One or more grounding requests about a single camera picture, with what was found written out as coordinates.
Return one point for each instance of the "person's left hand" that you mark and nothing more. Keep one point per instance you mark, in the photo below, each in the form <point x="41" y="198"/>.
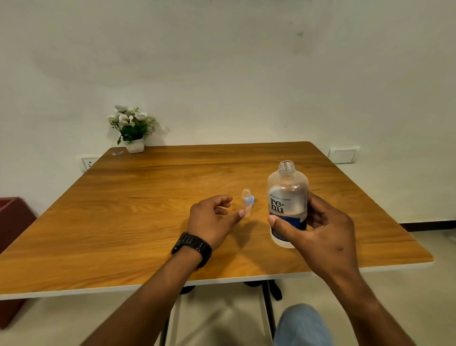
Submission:
<point x="206" y="222"/>

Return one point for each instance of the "person's right hand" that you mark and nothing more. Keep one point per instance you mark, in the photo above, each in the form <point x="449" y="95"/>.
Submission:
<point x="327" y="246"/>

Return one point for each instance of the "clear small bottle red label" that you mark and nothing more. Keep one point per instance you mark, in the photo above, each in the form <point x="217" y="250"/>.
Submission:
<point x="246" y="201"/>

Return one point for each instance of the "clear large bottle blue label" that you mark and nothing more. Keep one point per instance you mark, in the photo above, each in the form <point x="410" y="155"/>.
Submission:
<point x="286" y="192"/>

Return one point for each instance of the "person's left forearm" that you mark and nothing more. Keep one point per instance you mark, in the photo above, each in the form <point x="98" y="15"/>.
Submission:
<point x="142" y="306"/>

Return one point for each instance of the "person's right leg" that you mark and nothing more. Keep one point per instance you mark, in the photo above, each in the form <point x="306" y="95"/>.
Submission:
<point x="303" y="328"/>

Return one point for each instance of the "black wristwatch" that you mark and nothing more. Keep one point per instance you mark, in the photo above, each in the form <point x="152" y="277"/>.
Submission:
<point x="192" y="244"/>

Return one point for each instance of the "white flowers in white pot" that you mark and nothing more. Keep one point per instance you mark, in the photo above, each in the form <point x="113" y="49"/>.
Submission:
<point x="132" y="130"/>

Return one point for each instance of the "white power socket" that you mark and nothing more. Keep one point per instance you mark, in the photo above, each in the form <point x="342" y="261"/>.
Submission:
<point x="89" y="163"/>

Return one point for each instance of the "maroon cabinet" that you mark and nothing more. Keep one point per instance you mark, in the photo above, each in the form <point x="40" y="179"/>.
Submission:
<point x="12" y="221"/>

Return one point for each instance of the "black metal table frame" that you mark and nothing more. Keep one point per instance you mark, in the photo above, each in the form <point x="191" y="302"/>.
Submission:
<point x="269" y="310"/>

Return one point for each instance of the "white wall switch plate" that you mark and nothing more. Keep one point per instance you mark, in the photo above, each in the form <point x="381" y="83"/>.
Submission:
<point x="342" y="155"/>

